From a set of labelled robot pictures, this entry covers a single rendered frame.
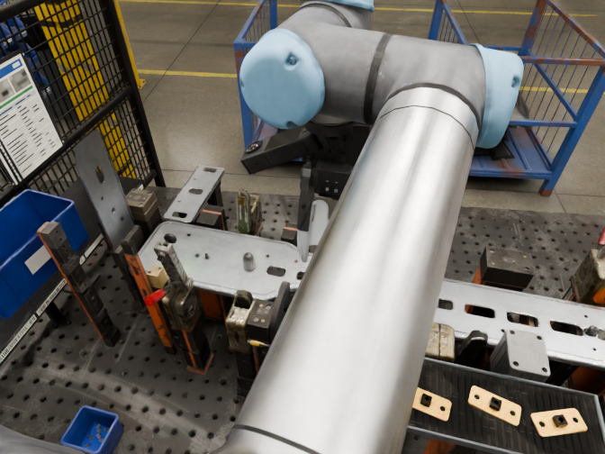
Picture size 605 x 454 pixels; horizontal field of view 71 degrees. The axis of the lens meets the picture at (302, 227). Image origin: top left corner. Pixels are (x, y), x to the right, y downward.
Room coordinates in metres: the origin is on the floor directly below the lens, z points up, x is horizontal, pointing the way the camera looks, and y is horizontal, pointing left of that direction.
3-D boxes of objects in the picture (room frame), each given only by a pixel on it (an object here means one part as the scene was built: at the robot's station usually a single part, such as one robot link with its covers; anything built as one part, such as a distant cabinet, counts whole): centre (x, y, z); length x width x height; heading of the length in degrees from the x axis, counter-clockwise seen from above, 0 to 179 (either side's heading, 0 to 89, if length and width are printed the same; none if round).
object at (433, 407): (0.32, -0.22, 1.17); 0.08 x 0.04 x 0.01; 65
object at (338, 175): (0.47, -0.04, 1.58); 0.09 x 0.08 x 0.12; 76
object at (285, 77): (0.37, -0.01, 1.74); 0.11 x 0.11 x 0.08; 67
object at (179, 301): (0.65, 0.31, 0.88); 0.07 x 0.06 x 0.35; 166
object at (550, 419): (0.29, -0.43, 1.17); 0.08 x 0.04 x 0.01; 97
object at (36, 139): (1.04, 0.78, 1.30); 0.23 x 0.02 x 0.31; 166
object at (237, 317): (0.58, 0.15, 0.88); 0.11 x 0.09 x 0.37; 166
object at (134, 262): (0.68, 0.41, 0.95); 0.03 x 0.01 x 0.50; 76
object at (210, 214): (1.01, 0.30, 0.84); 0.11 x 0.10 x 0.28; 166
